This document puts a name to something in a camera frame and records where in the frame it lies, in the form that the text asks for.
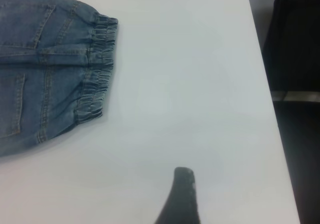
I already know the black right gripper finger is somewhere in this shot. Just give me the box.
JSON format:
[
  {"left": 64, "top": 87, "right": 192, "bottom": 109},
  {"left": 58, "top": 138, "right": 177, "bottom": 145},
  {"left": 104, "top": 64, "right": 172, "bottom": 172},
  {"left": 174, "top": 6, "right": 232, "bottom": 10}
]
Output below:
[{"left": 154, "top": 166, "right": 202, "bottom": 224}]

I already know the blue denim jeans basketball print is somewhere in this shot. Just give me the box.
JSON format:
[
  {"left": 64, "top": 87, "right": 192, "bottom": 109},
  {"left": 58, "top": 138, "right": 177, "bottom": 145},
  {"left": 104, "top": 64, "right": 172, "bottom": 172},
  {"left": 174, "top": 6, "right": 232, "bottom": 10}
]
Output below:
[{"left": 0, "top": 0, "right": 119, "bottom": 157}]

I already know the black cabinet with silver strip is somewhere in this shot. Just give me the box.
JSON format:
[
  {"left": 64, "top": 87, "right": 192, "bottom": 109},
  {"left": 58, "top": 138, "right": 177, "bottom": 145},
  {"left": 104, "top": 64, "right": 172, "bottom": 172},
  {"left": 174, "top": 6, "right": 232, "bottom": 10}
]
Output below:
[{"left": 262, "top": 0, "right": 320, "bottom": 224}]

